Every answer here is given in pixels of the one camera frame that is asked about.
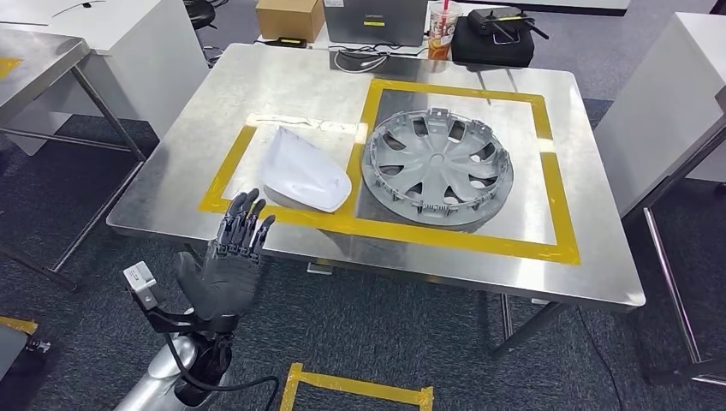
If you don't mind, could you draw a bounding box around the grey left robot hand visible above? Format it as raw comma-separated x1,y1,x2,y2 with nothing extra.
176,188,277,322

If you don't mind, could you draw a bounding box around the white curved shell part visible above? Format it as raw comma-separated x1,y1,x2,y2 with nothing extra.
260,125,353,214

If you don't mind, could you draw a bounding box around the steel workbench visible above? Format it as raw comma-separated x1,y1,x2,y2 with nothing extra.
106,42,646,361

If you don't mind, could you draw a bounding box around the yellow floor tape square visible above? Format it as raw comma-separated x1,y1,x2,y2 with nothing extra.
278,362,435,411

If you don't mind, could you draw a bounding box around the yellow floor tape strip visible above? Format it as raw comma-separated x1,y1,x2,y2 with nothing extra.
0,315,39,336

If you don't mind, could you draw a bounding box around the white panel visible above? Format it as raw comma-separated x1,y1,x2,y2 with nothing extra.
592,11,726,219
0,0,210,157

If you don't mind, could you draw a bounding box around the grey wheel hubcap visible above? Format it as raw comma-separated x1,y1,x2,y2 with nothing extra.
360,107,515,228

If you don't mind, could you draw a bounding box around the small black device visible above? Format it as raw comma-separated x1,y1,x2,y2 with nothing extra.
263,36,308,50

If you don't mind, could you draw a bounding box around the cardboard box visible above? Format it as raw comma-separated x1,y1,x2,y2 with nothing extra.
255,0,326,44

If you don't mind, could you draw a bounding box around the steel table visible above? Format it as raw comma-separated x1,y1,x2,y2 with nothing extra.
0,28,147,293
621,85,726,390

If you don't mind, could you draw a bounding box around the dark laptop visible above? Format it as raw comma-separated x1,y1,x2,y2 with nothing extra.
323,0,429,48

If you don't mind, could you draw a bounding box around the orange drink cup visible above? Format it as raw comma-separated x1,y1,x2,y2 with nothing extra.
426,0,463,61

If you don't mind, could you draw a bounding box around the black case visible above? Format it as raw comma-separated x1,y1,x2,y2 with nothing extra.
450,15,535,68

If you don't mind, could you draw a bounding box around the black remote controller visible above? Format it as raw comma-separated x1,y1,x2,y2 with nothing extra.
467,6,550,45

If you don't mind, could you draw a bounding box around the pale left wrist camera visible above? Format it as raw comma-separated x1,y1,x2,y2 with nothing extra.
122,260,158,312

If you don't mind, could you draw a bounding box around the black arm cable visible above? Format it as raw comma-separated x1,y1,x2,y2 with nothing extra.
164,334,282,411

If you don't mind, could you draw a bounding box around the white looped cable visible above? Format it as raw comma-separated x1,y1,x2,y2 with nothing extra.
331,48,392,74

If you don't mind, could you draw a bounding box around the black cable bundle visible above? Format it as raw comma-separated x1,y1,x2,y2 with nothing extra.
184,0,219,31

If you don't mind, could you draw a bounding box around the thin black wire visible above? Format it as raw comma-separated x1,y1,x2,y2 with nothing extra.
51,1,107,18

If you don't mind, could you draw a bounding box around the black floor cable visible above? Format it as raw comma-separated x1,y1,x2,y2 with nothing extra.
577,308,625,411

